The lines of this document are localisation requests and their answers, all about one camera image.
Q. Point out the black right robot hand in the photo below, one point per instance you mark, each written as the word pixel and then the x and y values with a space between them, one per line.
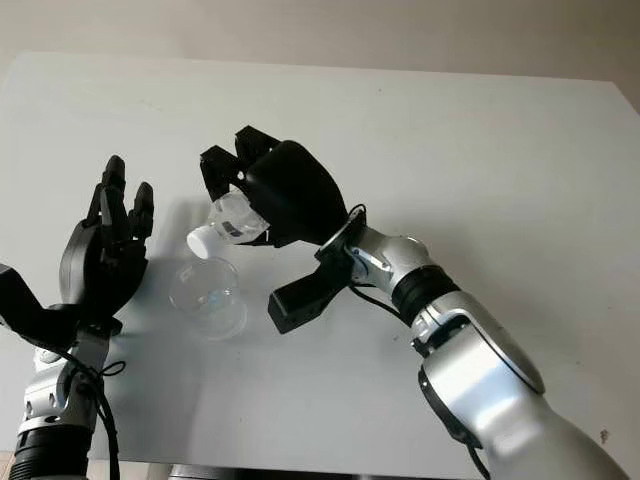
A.
pixel 295 195

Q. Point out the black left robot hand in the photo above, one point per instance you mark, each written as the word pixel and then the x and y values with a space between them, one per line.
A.
pixel 95 270

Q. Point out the clear plastic water bottle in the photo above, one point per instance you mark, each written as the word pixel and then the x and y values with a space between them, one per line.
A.
pixel 235 220

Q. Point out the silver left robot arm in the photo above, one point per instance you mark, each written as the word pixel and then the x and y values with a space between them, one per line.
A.
pixel 55 400

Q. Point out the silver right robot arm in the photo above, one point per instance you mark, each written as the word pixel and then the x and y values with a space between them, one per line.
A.
pixel 490 360

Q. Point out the clear plastic cup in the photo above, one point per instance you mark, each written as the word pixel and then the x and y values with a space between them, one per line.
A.
pixel 207 300

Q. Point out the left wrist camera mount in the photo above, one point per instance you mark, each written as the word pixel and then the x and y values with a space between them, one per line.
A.
pixel 25 310

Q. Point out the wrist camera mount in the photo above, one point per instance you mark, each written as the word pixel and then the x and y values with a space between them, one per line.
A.
pixel 25 310
pixel 300 300

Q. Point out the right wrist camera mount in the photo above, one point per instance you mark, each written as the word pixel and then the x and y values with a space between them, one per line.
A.
pixel 300 300

